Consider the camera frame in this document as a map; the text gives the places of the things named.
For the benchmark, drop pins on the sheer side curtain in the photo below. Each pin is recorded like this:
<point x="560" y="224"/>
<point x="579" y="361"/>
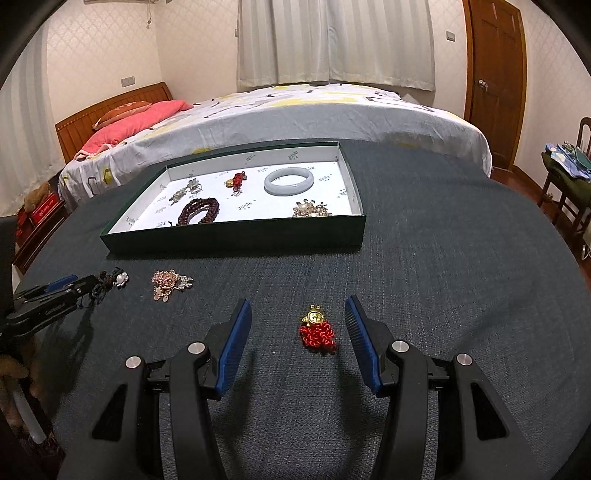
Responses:
<point x="27" y="138"/>

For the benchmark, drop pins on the pile of clothes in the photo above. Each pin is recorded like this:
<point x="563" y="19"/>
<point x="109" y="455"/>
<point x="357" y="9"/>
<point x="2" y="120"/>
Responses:
<point x="565" y="168"/>

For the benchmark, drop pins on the dark grey tablecloth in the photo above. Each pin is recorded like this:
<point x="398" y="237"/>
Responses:
<point x="438" y="277"/>

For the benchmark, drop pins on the black bead pearl ornament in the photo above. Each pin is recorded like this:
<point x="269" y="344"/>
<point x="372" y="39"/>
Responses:
<point x="111" y="282"/>

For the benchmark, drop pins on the red box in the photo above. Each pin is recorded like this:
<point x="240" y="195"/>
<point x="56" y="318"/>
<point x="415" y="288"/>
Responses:
<point x="44" y="210"/>

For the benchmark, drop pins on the wall socket above headboard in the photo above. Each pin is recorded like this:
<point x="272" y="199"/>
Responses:
<point x="128" y="81"/>

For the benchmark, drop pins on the brown red cushion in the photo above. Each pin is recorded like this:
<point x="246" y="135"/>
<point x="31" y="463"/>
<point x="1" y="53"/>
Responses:
<point x="120" y="113"/>

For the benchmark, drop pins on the pearl and rhinestone brooch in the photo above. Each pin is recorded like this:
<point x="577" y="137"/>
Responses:
<point x="311" y="210"/>

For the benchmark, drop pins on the brown teddy bear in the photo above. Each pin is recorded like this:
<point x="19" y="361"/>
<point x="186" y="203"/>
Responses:
<point x="36" y="196"/>

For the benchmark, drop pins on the brown wooden door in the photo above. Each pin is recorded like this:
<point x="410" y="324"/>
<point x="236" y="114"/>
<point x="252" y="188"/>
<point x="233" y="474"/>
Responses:
<point x="496" y="92"/>

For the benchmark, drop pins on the pink pillow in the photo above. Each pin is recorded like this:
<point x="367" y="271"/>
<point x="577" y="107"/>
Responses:
<point x="134" y="125"/>

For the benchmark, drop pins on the wooden chair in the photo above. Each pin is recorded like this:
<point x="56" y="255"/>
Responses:
<point x="565" y="203"/>

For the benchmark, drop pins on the wooden nightstand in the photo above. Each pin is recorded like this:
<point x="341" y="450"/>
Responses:
<point x="39" y="244"/>

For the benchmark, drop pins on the wooden headboard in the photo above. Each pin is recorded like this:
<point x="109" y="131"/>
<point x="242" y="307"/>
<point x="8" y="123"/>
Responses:
<point x="92" y="115"/>

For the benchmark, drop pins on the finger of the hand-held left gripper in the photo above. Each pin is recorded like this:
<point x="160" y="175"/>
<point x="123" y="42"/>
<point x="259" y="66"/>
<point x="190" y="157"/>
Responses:
<point x="55" y="307"/>
<point x="55" y="285"/>

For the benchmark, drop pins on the white jade bangle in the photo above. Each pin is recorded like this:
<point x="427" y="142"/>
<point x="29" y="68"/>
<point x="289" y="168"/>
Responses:
<point x="270" y="184"/>

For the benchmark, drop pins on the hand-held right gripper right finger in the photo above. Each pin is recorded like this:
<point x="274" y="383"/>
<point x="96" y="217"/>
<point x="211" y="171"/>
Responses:
<point x="362" y="346"/>

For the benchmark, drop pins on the green shallow box white lining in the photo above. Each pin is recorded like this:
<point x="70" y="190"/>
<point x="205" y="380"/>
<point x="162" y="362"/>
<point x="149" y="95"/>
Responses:
<point x="334" y="194"/>

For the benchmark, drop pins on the silver rhinestone brooch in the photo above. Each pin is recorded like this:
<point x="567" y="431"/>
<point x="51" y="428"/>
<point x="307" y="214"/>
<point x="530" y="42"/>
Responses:
<point x="187" y="190"/>

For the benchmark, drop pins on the red knot gold charm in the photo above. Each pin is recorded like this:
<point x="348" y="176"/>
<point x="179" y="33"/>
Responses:
<point x="317" y="337"/>

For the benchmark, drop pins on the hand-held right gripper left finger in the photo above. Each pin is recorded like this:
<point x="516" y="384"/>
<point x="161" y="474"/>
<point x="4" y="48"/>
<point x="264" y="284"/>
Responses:
<point x="233" y="350"/>

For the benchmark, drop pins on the pink rhinestone brooch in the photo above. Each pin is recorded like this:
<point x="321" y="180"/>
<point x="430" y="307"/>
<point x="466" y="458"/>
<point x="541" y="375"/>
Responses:
<point x="168" y="284"/>

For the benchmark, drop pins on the bed with patterned sheet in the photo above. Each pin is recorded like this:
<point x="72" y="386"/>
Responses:
<point x="323" y="120"/>

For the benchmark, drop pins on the white window curtain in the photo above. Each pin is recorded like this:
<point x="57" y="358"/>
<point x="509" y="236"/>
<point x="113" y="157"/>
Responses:
<point x="337" y="41"/>

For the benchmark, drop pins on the small red knot charm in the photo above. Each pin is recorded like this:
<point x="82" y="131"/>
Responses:
<point x="236" y="181"/>

